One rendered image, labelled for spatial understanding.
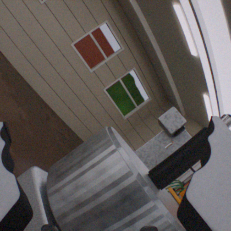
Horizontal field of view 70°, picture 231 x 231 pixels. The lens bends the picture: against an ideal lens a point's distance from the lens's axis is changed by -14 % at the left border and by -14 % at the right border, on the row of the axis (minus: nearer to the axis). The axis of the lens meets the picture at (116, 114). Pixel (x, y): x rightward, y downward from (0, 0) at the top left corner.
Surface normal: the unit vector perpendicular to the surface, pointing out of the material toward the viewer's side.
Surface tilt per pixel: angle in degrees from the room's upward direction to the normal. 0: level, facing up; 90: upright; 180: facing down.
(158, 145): 90
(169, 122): 90
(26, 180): 90
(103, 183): 90
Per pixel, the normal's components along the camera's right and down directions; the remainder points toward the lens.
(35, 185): -0.08, -0.75
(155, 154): -0.24, -0.33
